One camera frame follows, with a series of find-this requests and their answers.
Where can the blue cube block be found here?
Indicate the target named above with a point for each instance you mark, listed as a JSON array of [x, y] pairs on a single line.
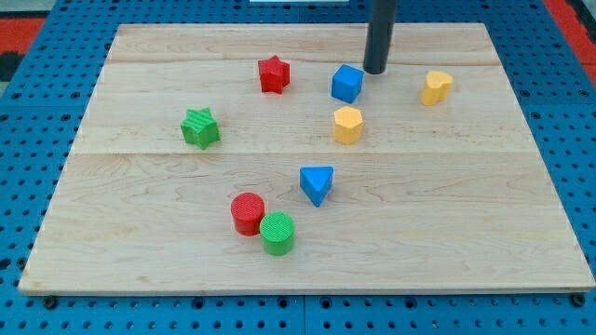
[[347, 83]]

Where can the red cylinder block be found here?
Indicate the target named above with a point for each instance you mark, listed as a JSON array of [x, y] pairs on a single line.
[[247, 211]]

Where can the blue triangle block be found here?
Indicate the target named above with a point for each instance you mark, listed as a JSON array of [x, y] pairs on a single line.
[[316, 182]]

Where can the green cylinder block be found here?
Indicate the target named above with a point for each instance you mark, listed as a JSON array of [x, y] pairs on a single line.
[[277, 233]]

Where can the black cylindrical robot arm rod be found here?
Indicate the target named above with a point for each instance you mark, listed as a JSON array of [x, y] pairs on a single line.
[[379, 35]]

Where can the yellow hexagon block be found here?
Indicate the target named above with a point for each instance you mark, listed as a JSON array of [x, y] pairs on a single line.
[[348, 125]]

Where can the yellow heart block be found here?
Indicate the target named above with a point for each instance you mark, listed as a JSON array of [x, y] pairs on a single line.
[[436, 88]]

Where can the light wooden board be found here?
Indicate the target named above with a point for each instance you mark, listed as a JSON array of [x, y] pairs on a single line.
[[452, 198]]

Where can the red star block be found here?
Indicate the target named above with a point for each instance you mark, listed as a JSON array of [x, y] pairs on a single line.
[[274, 74]]

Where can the green star block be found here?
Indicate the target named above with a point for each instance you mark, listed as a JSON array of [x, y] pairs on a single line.
[[200, 128]]

